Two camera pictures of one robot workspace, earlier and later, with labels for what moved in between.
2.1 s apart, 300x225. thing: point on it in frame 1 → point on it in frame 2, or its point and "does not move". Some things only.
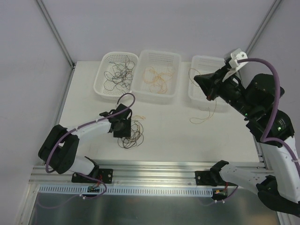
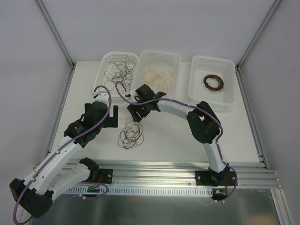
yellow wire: (158, 84) does not move
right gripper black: (217, 85) → (133, 112)
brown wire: (136, 133) does not move
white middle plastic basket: (157, 77) does not move
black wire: (122, 77) does not move
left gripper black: (123, 131) → (112, 116)
